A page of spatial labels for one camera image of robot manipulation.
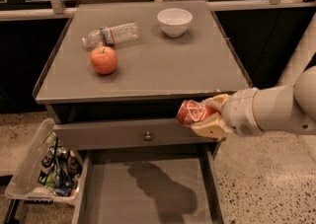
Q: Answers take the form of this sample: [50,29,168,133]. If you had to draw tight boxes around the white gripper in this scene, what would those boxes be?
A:
[191,88,264,139]

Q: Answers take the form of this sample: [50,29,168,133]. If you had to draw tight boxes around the red coke can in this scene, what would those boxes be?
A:
[176,100,216,126]

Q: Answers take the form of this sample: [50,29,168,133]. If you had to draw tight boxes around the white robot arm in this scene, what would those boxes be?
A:
[191,66,316,139]

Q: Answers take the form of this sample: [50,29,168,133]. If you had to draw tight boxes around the grey top drawer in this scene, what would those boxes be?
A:
[53,118,224,150]

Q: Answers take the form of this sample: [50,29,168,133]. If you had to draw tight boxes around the round metal drawer knob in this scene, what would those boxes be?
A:
[144,131,153,141]

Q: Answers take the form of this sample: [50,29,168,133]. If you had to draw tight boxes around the grey drawer cabinet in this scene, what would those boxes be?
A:
[32,0,254,157]

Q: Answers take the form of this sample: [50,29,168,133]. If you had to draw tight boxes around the open grey middle drawer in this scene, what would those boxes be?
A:
[71,144,228,224]

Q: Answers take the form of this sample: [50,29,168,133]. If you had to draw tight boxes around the white ceramic bowl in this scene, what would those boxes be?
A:
[157,8,193,37]

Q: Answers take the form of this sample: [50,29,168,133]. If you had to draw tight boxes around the red apple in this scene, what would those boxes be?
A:
[90,46,118,75]

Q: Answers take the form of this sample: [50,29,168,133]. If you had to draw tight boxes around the clear plastic water bottle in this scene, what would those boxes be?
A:
[82,21,139,48]

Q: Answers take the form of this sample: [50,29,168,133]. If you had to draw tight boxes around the snack bags in bin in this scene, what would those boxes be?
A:
[38,132,82,197]

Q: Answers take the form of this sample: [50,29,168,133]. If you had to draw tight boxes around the clear plastic bin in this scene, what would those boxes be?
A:
[5,118,79,205]

